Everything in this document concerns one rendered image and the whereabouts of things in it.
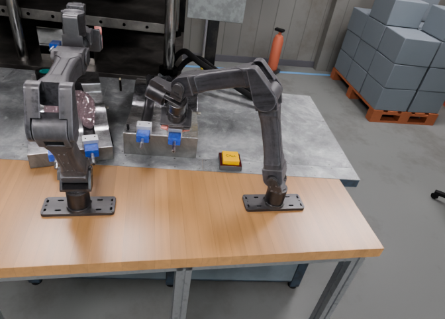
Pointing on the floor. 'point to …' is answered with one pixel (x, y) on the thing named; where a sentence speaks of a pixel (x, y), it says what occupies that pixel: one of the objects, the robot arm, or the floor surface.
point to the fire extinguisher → (276, 51)
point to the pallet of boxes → (396, 57)
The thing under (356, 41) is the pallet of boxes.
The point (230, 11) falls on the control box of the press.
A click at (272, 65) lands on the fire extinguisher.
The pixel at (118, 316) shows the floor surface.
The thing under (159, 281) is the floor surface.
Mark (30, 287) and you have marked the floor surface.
